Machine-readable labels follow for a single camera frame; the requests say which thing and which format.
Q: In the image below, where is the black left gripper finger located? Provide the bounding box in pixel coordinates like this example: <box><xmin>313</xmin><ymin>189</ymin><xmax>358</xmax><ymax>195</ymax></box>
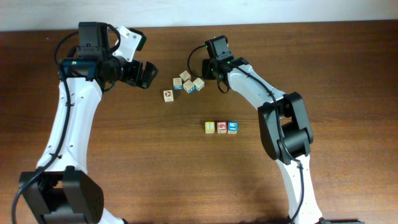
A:
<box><xmin>138</xmin><ymin>73</ymin><xmax>155</xmax><ymax>89</ymax></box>
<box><xmin>144</xmin><ymin>62</ymin><xmax>158</xmax><ymax>77</ymax></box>

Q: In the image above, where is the wooden block red 6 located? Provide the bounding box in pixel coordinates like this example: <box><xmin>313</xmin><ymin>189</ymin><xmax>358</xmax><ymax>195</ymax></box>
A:
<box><xmin>216</xmin><ymin>121</ymin><xmax>228</xmax><ymax>134</ymax></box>

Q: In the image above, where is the wooden block yellow letter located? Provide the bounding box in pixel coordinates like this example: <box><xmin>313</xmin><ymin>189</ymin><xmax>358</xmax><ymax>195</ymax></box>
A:
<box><xmin>205</xmin><ymin>121</ymin><xmax>215</xmax><ymax>134</ymax></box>

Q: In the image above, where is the wooden block blue L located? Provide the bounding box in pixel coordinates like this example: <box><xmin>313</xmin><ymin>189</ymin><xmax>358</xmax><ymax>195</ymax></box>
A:
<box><xmin>227</xmin><ymin>121</ymin><xmax>238</xmax><ymax>134</ymax></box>

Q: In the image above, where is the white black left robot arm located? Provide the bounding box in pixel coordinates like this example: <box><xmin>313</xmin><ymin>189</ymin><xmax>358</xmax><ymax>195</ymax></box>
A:
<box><xmin>16</xmin><ymin>22</ymin><xmax>158</xmax><ymax>223</ymax></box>

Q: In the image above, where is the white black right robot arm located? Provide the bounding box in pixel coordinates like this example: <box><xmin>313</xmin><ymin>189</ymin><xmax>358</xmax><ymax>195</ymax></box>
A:
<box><xmin>202</xmin><ymin>35</ymin><xmax>323</xmax><ymax>223</ymax></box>

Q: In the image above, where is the wooden block teal pattern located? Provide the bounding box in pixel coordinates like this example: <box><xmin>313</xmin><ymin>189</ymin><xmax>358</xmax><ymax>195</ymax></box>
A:
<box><xmin>193</xmin><ymin>78</ymin><xmax>205</xmax><ymax>91</ymax></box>

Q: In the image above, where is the wooden block blue side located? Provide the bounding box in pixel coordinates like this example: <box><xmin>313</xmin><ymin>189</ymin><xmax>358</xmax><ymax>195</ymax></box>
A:
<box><xmin>172</xmin><ymin>78</ymin><xmax>183</xmax><ymax>90</ymax></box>

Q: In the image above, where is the wooden block top pattern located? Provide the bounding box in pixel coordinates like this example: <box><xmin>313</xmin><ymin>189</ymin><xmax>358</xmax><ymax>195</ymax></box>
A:
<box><xmin>179</xmin><ymin>71</ymin><xmax>192</xmax><ymax>83</ymax></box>

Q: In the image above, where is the wooden block blue edge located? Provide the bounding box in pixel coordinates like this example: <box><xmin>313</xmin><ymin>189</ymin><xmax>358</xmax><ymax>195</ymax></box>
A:
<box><xmin>183</xmin><ymin>80</ymin><xmax>195</xmax><ymax>94</ymax></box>

